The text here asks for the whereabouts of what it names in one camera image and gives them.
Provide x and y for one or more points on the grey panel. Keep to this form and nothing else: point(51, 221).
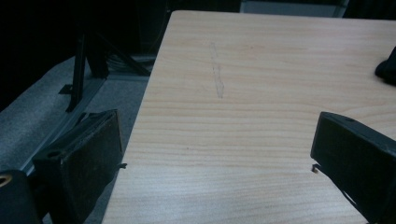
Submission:
point(289, 7)

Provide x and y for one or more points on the black metal stand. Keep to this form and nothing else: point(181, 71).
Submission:
point(79, 71)

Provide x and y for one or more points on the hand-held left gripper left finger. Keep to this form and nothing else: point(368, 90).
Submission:
point(84, 161)

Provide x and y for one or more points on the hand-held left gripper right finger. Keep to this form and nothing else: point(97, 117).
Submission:
point(358, 155)

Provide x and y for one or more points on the grey metal rail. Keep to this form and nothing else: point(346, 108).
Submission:
point(77, 102)

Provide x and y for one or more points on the black cloth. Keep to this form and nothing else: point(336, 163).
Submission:
point(387, 70)

